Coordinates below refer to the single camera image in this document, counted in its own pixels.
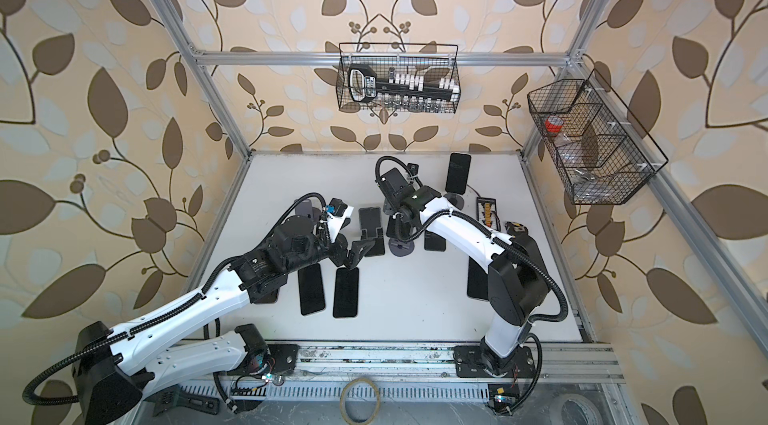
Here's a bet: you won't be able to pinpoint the black phone with label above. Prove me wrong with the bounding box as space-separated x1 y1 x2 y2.
333 268 360 319

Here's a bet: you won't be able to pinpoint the purple edged black phone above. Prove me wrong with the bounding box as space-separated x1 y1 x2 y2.
466 258 488 301

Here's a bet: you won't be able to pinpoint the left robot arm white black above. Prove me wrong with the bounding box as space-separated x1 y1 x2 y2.
22 198 376 424

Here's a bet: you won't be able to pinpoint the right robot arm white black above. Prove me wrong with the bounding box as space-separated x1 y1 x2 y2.
374 155 570 377

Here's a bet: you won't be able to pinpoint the black centre phone stand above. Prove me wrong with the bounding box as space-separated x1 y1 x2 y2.
359 207 385 257

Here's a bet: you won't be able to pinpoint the grey round phone stand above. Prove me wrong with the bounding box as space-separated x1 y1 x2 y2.
294 199 321 222

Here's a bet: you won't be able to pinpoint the rear tall black phone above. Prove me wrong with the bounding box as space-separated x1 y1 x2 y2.
445 152 472 195

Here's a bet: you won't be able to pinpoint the black charger board yellow plugs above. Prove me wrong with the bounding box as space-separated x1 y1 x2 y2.
476 197 502 231

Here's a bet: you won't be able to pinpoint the black yellow tape measure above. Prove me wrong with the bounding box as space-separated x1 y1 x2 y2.
504 221 529 235

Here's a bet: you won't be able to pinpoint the red cap bottle in basket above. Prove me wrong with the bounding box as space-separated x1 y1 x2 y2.
544 115 564 136

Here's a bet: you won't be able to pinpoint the black adjustable wrench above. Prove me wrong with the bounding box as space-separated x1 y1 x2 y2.
148 385 220 417

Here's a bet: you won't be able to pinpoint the grey tape roll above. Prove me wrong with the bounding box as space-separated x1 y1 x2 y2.
549 394 603 425

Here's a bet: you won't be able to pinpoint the wire basket on back wall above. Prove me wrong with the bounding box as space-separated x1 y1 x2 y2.
335 40 462 114

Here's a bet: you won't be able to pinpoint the wire basket on wall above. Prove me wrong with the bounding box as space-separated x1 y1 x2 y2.
335 40 462 114
527 70 668 205

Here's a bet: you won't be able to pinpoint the tape ring roll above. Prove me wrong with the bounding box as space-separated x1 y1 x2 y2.
339 376 382 425

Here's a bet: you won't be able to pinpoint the wire basket on right wall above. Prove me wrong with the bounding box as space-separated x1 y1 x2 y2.
527 70 668 205

